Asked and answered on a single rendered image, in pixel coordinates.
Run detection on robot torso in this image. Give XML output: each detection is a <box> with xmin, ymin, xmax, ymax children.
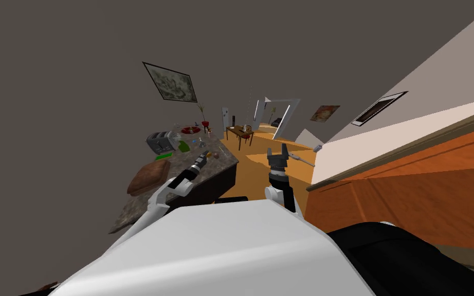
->
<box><xmin>49</xmin><ymin>196</ymin><xmax>375</xmax><ymax>296</ymax></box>

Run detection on brown bread loaf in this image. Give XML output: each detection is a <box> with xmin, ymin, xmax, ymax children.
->
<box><xmin>126</xmin><ymin>159</ymin><xmax>172</xmax><ymax>197</ymax></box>

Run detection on grey toaster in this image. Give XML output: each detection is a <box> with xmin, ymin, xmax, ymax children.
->
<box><xmin>145</xmin><ymin>131</ymin><xmax>177</xmax><ymax>155</ymax></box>

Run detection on red vase with plant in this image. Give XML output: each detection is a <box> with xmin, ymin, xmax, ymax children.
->
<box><xmin>197</xmin><ymin>102</ymin><xmax>211</xmax><ymax>133</ymax></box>

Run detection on dark white-framed picture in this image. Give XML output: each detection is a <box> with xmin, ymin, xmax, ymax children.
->
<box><xmin>350</xmin><ymin>90</ymin><xmax>409</xmax><ymax>127</ymax></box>

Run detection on grey landscape painting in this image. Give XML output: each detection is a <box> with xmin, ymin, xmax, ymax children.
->
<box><xmin>142</xmin><ymin>61</ymin><xmax>198</xmax><ymax>103</ymax></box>

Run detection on brown wooden table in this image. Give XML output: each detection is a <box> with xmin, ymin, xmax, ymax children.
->
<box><xmin>225</xmin><ymin>124</ymin><xmax>256</xmax><ymax>151</ymax></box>

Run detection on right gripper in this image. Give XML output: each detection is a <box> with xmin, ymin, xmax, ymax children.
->
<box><xmin>266</xmin><ymin>143</ymin><xmax>290</xmax><ymax>165</ymax></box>

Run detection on white open door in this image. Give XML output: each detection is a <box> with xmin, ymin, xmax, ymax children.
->
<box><xmin>272</xmin><ymin>104</ymin><xmax>291</xmax><ymax>141</ymax></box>

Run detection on orange painting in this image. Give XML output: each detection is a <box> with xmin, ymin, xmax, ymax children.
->
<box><xmin>309</xmin><ymin>105</ymin><xmax>341</xmax><ymax>123</ymax></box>

